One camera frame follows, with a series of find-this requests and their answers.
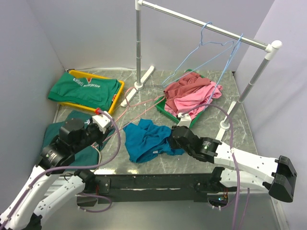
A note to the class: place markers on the dark green shorts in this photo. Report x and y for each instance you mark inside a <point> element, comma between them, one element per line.
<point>86,157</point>

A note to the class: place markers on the pink wire hanger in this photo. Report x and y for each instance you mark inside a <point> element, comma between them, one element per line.
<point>133,105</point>

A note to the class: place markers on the maroon t shirt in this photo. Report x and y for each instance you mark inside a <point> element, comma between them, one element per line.
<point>184,86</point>

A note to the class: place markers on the silver white clothes rack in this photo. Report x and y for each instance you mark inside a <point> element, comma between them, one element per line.
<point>270,49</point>

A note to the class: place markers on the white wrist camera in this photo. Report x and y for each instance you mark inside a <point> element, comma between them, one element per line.
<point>184,120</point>
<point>102,120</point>

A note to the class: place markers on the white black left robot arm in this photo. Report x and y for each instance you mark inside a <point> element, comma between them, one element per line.
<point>53,181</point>

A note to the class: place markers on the teal blue t shirt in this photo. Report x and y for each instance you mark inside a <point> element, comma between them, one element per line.
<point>145,141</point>

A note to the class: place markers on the pink t shirt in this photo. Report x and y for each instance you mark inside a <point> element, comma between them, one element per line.
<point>201,96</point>

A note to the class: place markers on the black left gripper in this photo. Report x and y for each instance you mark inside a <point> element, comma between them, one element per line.
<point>100,132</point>

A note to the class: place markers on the green printed t shirt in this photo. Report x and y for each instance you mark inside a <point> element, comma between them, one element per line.
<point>89,92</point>

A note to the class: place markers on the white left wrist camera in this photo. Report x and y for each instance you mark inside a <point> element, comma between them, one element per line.
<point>102,120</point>

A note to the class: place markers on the blue wire hanger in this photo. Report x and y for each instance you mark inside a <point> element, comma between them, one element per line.
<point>234,48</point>
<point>201,43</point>

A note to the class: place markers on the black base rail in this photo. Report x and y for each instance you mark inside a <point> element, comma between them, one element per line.
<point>158,187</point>

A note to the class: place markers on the blue wire hanger right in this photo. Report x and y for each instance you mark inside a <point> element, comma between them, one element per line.
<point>234,48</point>

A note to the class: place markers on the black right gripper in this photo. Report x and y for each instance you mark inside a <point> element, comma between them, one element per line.
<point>172,143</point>

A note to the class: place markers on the yellow plastic tray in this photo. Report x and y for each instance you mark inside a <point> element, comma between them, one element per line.
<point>80,74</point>

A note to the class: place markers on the blue wire hanger middle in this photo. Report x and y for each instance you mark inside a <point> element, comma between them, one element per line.
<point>201,43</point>

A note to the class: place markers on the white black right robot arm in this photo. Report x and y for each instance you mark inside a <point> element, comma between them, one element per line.
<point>275,175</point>

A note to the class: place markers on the green plastic tray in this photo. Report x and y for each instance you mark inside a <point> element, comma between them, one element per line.
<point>194,112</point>

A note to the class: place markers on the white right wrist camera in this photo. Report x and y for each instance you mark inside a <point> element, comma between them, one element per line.
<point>184,120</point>

